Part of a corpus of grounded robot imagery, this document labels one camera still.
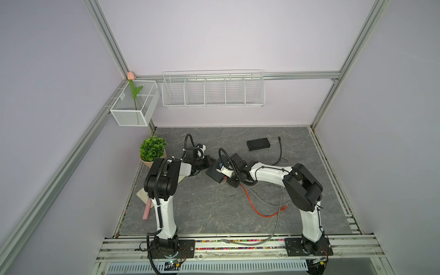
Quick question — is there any large black network switch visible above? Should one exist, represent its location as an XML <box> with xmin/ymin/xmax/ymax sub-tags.
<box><xmin>206</xmin><ymin>159</ymin><xmax>225</xmax><ymax>183</ymax></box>

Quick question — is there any red ethernet cable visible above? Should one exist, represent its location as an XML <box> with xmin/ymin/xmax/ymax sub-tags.
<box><xmin>239</xmin><ymin>183</ymin><xmax>289</xmax><ymax>218</ymax></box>

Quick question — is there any black ethernet cable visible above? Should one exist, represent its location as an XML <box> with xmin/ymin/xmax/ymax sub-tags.
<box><xmin>269</xmin><ymin>136</ymin><xmax>283</xmax><ymax>166</ymax></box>

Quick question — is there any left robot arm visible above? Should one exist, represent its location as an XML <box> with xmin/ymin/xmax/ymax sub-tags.
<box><xmin>140</xmin><ymin>134</ymin><xmax>214</xmax><ymax>247</ymax></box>

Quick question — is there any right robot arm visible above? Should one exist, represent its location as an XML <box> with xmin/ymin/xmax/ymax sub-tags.
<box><xmin>216</xmin><ymin>148</ymin><xmax>330</xmax><ymax>255</ymax></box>

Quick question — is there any green potted plant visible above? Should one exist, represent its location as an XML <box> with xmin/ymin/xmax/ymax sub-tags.
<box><xmin>139</xmin><ymin>136</ymin><xmax>167</xmax><ymax>168</ymax></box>

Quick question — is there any pink purple brush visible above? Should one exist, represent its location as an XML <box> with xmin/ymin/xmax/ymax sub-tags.
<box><xmin>142</xmin><ymin>198</ymin><xmax>152</xmax><ymax>220</ymax></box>

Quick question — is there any white mesh box basket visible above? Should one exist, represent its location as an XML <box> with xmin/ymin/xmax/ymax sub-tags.
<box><xmin>110</xmin><ymin>80</ymin><xmax>160</xmax><ymax>127</ymax></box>

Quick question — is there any pink artificial tulip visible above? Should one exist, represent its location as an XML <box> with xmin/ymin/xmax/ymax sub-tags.
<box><xmin>127</xmin><ymin>72</ymin><xmax>143</xmax><ymax>111</ymax></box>

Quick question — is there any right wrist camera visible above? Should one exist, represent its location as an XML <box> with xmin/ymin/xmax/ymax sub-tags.
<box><xmin>216</xmin><ymin>162</ymin><xmax>234</xmax><ymax>178</ymax></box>

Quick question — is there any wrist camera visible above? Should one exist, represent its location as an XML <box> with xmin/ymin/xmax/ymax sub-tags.
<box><xmin>197</xmin><ymin>143</ymin><xmax>206</xmax><ymax>159</ymax></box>
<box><xmin>216</xmin><ymin>162</ymin><xmax>234</xmax><ymax>178</ymax></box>

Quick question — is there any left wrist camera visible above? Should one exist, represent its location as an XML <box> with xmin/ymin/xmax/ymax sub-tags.
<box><xmin>197</xmin><ymin>143</ymin><xmax>206</xmax><ymax>159</ymax></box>

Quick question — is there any small black network switch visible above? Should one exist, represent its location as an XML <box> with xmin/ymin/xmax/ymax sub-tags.
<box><xmin>246</xmin><ymin>137</ymin><xmax>270</xmax><ymax>151</ymax></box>

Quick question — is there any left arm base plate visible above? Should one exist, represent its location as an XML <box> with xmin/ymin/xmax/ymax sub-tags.
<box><xmin>148</xmin><ymin>238</ymin><xmax>195</xmax><ymax>259</ymax></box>

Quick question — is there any long white wire basket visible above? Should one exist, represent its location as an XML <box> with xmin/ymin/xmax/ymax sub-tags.
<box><xmin>162</xmin><ymin>70</ymin><xmax>266</xmax><ymax>108</ymax></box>

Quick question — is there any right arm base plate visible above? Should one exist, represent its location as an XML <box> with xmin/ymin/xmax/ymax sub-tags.
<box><xmin>285</xmin><ymin>236</ymin><xmax>333</xmax><ymax>257</ymax></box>

